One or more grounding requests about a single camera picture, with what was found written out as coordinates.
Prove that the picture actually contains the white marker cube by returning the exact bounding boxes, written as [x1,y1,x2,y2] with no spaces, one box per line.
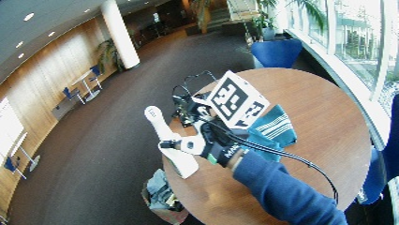
[190,69,271,130]

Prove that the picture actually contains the bag with clothes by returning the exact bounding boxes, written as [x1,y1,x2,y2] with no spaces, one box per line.
[139,168,190,225]

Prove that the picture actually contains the teal striped cloth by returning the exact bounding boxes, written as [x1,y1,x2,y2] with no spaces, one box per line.
[243,104,299,163]

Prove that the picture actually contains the blue bar chair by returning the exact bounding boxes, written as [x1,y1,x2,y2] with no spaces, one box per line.
[89,64,106,91]
[61,86,87,106]
[2,155,29,181]

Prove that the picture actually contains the white high table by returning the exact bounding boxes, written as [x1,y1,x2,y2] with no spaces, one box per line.
[8,130,42,173]
[70,68,103,103]

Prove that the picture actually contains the potted palm plant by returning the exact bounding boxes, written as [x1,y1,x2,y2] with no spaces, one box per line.
[94,38,126,73]

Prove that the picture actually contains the blue shell chair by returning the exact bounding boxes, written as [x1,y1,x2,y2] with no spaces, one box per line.
[248,37,304,69]

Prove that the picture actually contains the white round pillar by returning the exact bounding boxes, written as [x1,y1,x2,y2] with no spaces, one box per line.
[99,0,142,70]

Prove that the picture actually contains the white staircase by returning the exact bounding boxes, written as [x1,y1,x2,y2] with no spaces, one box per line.
[226,0,262,23]

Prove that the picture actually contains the tall green potted plant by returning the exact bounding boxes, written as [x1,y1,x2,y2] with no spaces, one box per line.
[250,0,330,42]

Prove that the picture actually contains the blue armchair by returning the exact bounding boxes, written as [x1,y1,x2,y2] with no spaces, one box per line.
[355,93,399,206]

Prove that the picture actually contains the thin black wires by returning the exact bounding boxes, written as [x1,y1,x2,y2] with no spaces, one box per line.
[170,69,218,98]

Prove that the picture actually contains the black cable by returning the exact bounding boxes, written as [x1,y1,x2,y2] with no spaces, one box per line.
[206,119,340,205]

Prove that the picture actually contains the white wall board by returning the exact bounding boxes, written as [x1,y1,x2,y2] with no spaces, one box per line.
[0,97,26,158]

